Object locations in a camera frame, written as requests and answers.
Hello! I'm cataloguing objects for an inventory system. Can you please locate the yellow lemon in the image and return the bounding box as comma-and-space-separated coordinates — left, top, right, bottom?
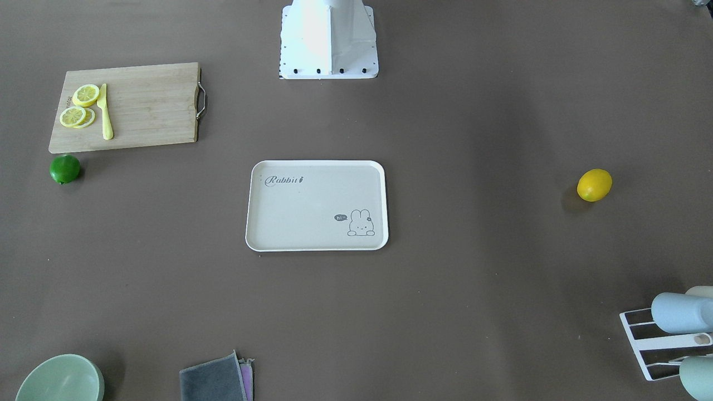
577, 168, 613, 202

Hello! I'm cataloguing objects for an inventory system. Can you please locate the green lime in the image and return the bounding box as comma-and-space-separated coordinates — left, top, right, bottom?
49, 154, 81, 185

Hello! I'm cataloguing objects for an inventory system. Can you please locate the cream rabbit print tray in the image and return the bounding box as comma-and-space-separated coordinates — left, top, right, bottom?
245, 160, 389, 253

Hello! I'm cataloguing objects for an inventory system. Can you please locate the pink cloth under grey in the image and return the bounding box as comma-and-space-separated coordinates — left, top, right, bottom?
238, 358, 255, 401

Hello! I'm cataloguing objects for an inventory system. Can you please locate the grey folded cloth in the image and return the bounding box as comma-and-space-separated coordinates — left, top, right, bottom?
180, 353, 246, 400

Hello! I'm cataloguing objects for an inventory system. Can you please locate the yellow plastic knife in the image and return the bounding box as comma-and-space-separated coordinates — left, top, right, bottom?
96, 83, 114, 140

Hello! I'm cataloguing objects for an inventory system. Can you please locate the bamboo cutting board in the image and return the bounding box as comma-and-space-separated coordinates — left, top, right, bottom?
48, 62, 206, 153

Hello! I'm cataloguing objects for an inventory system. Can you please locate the hidden lemon slice underneath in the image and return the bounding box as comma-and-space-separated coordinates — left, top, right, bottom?
73, 107, 96, 129

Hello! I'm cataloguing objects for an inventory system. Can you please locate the upper lemon slice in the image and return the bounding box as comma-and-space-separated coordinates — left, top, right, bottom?
71, 84, 100, 107

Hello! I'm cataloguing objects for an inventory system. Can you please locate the lemon slice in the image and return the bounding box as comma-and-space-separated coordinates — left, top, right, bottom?
71, 84, 100, 107
58, 106, 87, 128

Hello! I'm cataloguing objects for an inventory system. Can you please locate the lower lemon slice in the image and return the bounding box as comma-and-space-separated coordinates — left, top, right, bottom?
58, 106, 87, 128

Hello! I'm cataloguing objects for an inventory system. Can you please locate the light blue cup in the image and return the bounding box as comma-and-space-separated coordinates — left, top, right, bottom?
651, 292, 712, 334

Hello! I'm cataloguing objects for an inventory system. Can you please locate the mint green bowl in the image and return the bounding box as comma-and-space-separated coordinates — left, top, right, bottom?
16, 354, 105, 400

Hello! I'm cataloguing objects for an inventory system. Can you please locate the cream white cup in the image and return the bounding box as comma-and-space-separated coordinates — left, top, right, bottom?
685, 285, 713, 299

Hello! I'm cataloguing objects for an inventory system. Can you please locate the mint green cup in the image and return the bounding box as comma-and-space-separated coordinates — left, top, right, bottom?
679, 356, 712, 400

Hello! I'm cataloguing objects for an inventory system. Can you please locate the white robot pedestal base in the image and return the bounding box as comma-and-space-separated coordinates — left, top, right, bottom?
279, 1, 379, 80

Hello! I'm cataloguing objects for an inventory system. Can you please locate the white wire cup rack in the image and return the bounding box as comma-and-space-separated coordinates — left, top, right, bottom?
619, 308, 712, 381

